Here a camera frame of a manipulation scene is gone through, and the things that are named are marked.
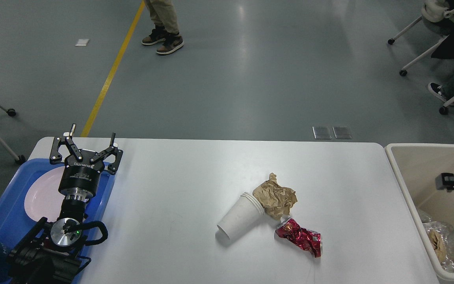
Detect beige plastic bin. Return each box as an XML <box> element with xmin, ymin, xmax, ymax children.
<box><xmin>385</xmin><ymin>143</ymin><xmax>454</xmax><ymax>283</ymax></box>

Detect foil ball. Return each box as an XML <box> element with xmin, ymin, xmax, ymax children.
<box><xmin>423</xmin><ymin>221</ymin><xmax>454</xmax><ymax>273</ymax></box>

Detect person in khaki trousers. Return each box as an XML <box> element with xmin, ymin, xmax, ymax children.
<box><xmin>141</xmin><ymin>0</ymin><xmax>184</xmax><ymax>56</ymax></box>

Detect brown paper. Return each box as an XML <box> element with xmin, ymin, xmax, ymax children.
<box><xmin>428</xmin><ymin>229</ymin><xmax>447</xmax><ymax>263</ymax></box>
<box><xmin>252</xmin><ymin>173</ymin><xmax>298</xmax><ymax>220</ymax></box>

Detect white paper cups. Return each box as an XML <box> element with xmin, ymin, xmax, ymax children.
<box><xmin>217</xmin><ymin>192</ymin><xmax>265</xmax><ymax>241</ymax></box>

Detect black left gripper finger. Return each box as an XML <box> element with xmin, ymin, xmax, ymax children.
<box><xmin>49</xmin><ymin>123</ymin><xmax>82</xmax><ymax>164</ymax></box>
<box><xmin>89</xmin><ymin>133</ymin><xmax>124</xmax><ymax>175</ymax></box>

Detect metal floor socket plate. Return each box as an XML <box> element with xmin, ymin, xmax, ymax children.
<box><xmin>312</xmin><ymin>126</ymin><xmax>333</xmax><ymax>140</ymax></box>

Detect blue plastic tray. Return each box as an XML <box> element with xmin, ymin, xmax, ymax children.
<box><xmin>0</xmin><ymin>159</ymin><xmax>115</xmax><ymax>284</ymax></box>

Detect crushed red can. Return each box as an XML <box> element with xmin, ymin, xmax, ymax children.
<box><xmin>275</xmin><ymin>217</ymin><xmax>323</xmax><ymax>258</ymax></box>

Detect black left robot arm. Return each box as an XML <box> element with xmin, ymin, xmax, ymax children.
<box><xmin>7</xmin><ymin>124</ymin><xmax>124</xmax><ymax>284</ymax></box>

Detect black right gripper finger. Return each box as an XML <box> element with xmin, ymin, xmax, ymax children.
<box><xmin>435</xmin><ymin>173</ymin><xmax>454</xmax><ymax>192</ymax></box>

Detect white office chair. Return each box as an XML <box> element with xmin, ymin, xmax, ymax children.
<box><xmin>387</xmin><ymin>0</ymin><xmax>454</xmax><ymax>116</ymax></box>

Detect pink plate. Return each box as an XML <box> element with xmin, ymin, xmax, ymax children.
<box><xmin>24</xmin><ymin>166</ymin><xmax>93</xmax><ymax>221</ymax></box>

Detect black sneaker at right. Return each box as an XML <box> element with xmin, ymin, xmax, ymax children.
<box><xmin>428</xmin><ymin>82</ymin><xmax>454</xmax><ymax>102</ymax></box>

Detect aluminium foil tray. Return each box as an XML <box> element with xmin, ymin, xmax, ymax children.
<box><xmin>417</xmin><ymin>208</ymin><xmax>434</xmax><ymax>223</ymax></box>

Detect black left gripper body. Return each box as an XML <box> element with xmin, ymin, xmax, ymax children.
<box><xmin>58</xmin><ymin>152</ymin><xmax>105</xmax><ymax>196</ymax></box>

